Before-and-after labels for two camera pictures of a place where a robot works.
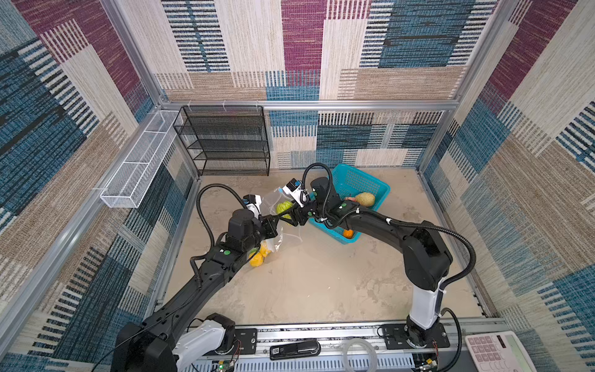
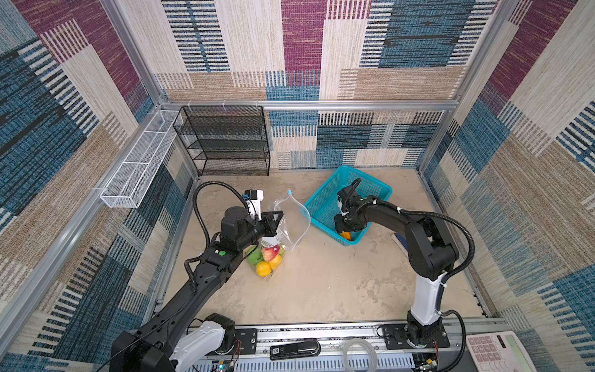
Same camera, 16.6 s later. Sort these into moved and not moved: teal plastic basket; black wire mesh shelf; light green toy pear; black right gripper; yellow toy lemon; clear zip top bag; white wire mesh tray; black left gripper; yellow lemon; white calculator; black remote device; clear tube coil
Moved: yellow toy lemon; light green toy pear; yellow lemon; clear zip top bag; black right gripper
Not moved: white calculator; clear tube coil; black wire mesh shelf; white wire mesh tray; teal plastic basket; black left gripper; black remote device
